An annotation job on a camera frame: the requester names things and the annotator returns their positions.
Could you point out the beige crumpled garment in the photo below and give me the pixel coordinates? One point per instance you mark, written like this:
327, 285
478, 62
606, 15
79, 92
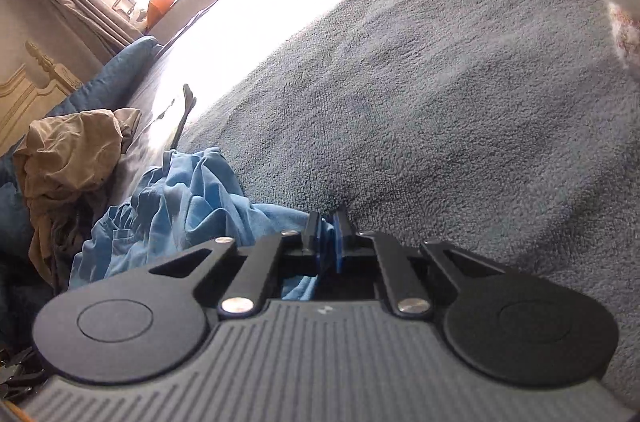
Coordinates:
65, 157

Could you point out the cream carved headboard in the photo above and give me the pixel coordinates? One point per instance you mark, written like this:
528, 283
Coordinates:
30, 87

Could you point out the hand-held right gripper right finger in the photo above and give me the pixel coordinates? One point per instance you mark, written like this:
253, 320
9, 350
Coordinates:
342, 242

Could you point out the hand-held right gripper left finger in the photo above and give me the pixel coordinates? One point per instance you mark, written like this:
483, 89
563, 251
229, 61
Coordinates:
324, 252

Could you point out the light blue T-shirt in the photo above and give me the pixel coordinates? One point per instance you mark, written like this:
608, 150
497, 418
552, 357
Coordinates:
200, 207

